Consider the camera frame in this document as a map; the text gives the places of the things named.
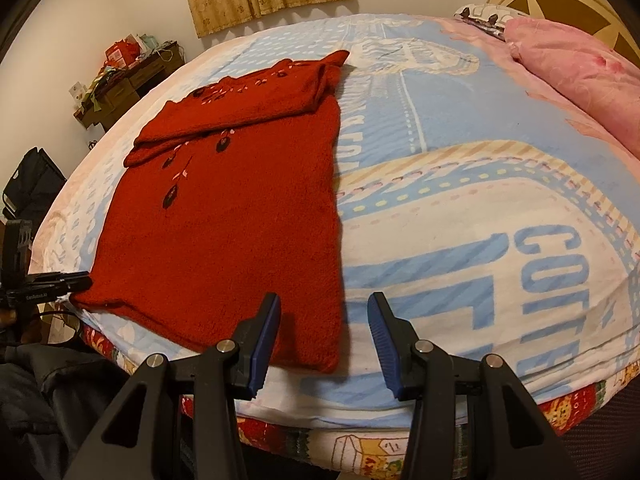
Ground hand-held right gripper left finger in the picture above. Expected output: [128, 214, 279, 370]
[65, 292, 282, 480]

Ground black fabric bag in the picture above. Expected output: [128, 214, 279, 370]
[2, 147, 68, 221]

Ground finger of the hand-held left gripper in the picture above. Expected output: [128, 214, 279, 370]
[29, 271, 93, 298]

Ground blue printed bed sheet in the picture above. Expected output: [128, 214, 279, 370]
[30, 12, 640, 431]

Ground pink quilt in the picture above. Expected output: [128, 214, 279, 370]
[502, 16, 640, 156]

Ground red knitted sweater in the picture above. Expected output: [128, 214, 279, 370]
[69, 50, 351, 375]

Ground red gift bag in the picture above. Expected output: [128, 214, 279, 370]
[105, 40, 141, 68]

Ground patterned pillow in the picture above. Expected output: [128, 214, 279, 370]
[454, 4, 526, 38]

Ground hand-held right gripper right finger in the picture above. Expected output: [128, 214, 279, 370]
[366, 291, 576, 480]

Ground mattress with printed cover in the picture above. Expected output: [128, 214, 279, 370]
[75, 310, 640, 480]

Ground wooden desk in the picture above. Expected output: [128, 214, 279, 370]
[74, 40, 187, 133]

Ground person's dark jacket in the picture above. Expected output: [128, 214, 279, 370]
[0, 340, 191, 480]

